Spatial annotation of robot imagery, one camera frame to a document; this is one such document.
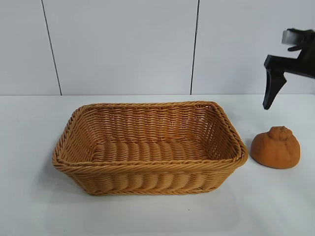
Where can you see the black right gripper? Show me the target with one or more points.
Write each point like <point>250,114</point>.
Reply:
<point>307,64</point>

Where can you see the brown bread roll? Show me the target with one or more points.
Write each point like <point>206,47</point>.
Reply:
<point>273,152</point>

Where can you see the tan woven wicker basket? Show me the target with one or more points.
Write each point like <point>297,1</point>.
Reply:
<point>160,152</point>

